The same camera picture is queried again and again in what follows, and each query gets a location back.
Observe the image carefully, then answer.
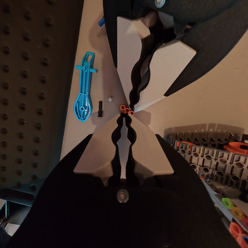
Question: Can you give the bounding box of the partly built toy robot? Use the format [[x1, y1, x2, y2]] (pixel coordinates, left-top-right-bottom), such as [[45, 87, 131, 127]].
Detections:
[[164, 123, 248, 248]]

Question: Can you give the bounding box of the light blue brick separator tool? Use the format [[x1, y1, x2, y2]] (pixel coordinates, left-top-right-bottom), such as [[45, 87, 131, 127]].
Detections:
[[74, 51, 98, 123]]

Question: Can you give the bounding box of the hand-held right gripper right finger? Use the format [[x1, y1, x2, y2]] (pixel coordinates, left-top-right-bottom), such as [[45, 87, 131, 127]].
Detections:
[[125, 113, 174, 186]]

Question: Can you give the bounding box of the orange multi-hole connector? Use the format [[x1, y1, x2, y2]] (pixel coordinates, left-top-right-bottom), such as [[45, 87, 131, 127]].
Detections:
[[120, 105, 135, 117]]

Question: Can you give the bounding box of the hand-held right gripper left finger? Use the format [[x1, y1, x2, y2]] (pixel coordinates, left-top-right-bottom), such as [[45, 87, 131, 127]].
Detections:
[[73, 113, 124, 187]]

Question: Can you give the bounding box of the black dimpled pad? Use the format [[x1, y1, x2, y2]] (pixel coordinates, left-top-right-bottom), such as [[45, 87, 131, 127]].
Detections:
[[0, 0, 84, 206]]

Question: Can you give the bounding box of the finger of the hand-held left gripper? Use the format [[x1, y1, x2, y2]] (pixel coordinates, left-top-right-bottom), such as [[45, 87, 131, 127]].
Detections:
[[117, 16, 151, 106], [133, 40, 197, 113]]

